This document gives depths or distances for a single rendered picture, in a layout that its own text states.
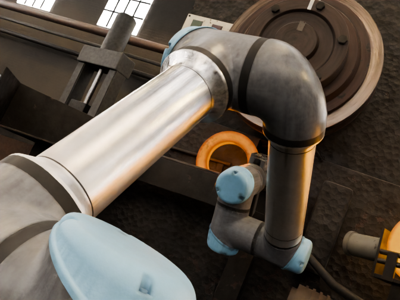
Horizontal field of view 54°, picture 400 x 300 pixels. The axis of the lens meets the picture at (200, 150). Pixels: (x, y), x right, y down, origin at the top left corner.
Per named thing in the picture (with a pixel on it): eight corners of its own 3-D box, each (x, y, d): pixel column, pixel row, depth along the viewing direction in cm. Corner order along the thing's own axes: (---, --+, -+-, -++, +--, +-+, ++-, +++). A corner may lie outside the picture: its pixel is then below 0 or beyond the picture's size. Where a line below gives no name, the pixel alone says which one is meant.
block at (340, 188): (293, 264, 111) (323, 185, 114) (321, 277, 108) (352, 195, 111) (291, 264, 101) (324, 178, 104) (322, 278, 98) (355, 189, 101)
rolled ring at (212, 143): (242, 120, 117) (243, 124, 120) (186, 147, 119) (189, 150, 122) (269, 175, 111) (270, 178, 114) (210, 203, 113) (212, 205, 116)
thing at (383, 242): (386, 283, 89) (397, 237, 92) (388, 283, 89) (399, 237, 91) (370, 275, 85) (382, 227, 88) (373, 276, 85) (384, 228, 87)
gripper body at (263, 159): (283, 161, 104) (272, 164, 93) (272, 191, 106) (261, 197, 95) (256, 151, 107) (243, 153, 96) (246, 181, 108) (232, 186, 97)
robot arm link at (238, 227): (244, 267, 82) (258, 218, 81) (198, 246, 87) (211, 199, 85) (256, 257, 89) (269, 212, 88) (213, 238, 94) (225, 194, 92)
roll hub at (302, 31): (232, 80, 116) (268, -1, 120) (327, 108, 106) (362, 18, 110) (228, 72, 110) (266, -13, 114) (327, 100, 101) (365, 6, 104)
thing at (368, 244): (352, 258, 97) (358, 234, 98) (388, 268, 90) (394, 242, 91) (339, 252, 94) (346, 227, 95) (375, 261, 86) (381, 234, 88)
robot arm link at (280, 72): (355, 37, 55) (314, 249, 86) (280, 25, 59) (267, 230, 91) (330, 77, 47) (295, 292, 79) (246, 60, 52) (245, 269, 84)
